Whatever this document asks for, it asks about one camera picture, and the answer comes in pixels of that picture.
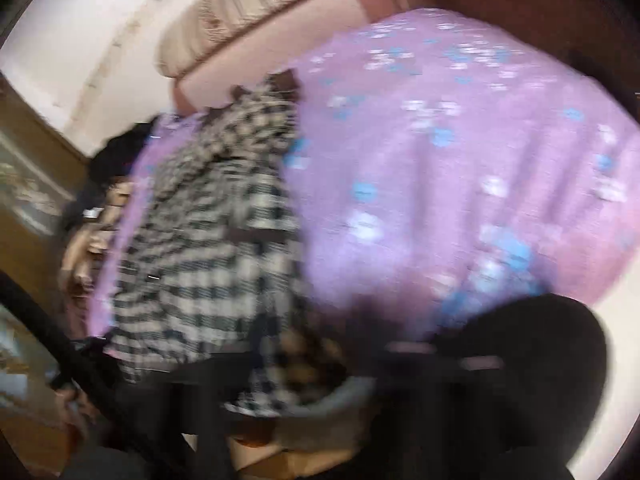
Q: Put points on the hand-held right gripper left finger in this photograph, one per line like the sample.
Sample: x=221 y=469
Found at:
x=216 y=410

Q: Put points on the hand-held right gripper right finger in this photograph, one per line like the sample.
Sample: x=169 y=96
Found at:
x=430 y=360

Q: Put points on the black and white plaid shirt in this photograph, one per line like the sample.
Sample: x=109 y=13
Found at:
x=210 y=240

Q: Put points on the wooden cabinet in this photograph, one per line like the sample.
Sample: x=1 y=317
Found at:
x=30 y=175

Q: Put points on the purple floral bed sheet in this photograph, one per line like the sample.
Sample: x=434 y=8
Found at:
x=430 y=170

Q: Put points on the pink bed headboard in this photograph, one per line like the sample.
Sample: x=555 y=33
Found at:
x=280 y=45

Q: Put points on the striped beige bolster pillow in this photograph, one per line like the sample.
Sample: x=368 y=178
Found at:
x=250 y=5

